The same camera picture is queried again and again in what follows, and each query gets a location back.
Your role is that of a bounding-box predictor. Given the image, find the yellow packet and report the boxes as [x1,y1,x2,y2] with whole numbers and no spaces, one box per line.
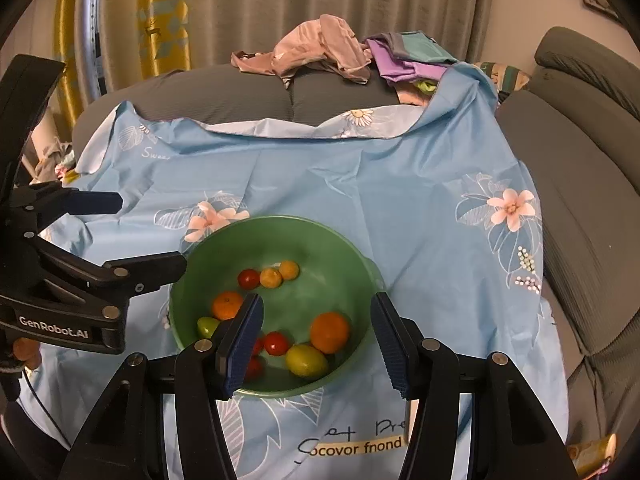
[570,434,619,477]

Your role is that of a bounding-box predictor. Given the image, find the blue floral cloth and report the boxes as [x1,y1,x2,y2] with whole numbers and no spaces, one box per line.
[15,62,571,480]

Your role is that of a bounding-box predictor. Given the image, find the person's left hand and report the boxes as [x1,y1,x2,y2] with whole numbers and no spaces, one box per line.
[12,338,42,372]

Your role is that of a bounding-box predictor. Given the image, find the teal grey garment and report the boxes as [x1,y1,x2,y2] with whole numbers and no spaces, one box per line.
[385,30,458,66]

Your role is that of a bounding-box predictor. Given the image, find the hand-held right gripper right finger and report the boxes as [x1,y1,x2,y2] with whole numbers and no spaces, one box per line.
[371,291,571,480]

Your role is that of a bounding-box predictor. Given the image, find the purple garment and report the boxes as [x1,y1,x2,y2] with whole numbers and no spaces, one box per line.
[365,35,446,83]

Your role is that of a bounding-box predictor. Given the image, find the large orange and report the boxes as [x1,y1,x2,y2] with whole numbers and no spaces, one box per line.
[310,311,351,354]

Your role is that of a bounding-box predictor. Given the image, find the green plastic bowl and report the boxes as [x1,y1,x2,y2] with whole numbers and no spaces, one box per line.
[167,216,385,400]

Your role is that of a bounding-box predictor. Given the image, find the orange tangerine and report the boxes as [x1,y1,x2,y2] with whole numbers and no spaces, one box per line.
[211,291,247,322]

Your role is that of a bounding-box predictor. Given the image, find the large dark red tomato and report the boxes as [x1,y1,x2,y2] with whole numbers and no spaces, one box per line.
[244,337,266,381]

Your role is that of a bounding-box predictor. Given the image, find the yellow patterned curtain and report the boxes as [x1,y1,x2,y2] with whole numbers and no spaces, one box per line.
[52,0,193,126]

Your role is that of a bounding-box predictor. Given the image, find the silver hoop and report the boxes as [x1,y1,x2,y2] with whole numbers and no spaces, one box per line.
[77,0,108,103]

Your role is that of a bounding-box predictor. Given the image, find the grey sofa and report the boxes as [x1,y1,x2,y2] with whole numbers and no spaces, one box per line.
[495,26,640,456]

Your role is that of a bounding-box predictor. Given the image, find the yellow-green plum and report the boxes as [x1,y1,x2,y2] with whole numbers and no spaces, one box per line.
[285,343,329,378]

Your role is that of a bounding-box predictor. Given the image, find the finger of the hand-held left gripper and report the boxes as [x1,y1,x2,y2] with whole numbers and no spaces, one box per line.
[14,186,124,234]
[35,250,189,320]

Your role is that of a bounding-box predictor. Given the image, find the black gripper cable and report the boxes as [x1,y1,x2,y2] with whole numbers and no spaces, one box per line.
[20,370,73,453]

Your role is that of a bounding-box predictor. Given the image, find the patterned cushion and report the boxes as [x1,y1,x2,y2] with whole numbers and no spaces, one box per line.
[475,61,531,92]

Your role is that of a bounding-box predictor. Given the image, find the crumpled patterned cloth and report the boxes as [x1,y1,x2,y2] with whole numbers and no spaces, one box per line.
[32,142,81,183]

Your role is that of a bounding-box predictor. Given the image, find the pink garment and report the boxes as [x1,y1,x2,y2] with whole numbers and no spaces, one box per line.
[231,15,373,88]

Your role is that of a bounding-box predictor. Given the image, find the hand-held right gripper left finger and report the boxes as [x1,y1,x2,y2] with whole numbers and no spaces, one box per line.
[65,292,265,480]

